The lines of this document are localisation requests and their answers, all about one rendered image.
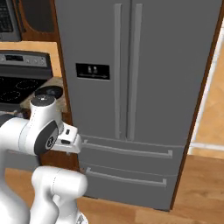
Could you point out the wooden cupboard with dark glass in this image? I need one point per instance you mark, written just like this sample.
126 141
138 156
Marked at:
38 17

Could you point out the wooden fridge side panel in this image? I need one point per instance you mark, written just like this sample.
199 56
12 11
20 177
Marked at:
201 96

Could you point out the grey fridge right door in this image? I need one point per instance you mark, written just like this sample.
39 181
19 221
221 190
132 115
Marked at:
172 58

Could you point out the black round bowl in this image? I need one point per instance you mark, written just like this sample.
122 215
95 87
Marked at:
52 90

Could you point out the grey fridge door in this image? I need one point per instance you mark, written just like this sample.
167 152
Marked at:
172 58
90 38

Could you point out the grey fridge left door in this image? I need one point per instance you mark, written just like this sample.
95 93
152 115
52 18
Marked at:
90 38

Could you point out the grey fridge drawer front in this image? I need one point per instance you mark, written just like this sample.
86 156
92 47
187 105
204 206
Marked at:
131 159
125 192

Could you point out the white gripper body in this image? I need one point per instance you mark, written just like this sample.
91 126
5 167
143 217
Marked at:
74 145

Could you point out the steel stove with black hob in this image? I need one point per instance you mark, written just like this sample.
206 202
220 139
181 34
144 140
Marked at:
20 78

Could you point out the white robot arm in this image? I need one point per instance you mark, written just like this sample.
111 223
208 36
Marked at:
17 137

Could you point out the grey microwave oven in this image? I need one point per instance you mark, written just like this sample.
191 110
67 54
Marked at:
7 20

